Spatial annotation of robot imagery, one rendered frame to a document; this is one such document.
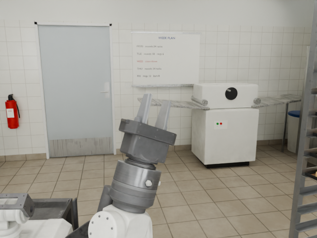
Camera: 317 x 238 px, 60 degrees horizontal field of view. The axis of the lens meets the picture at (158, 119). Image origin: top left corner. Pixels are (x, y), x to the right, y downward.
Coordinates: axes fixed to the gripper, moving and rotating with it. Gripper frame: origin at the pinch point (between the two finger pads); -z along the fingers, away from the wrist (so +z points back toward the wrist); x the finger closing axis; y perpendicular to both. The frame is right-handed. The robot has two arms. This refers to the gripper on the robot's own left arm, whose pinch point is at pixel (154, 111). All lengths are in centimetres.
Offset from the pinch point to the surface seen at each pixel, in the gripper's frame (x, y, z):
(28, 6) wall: 8, 387, -143
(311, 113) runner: -86, 15, -25
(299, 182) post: -96, 20, 5
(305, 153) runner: -92, 18, -8
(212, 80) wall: -278, 292, -132
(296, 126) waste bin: -404, 207, -90
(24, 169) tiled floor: -53, 387, 81
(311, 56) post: -76, 15, -46
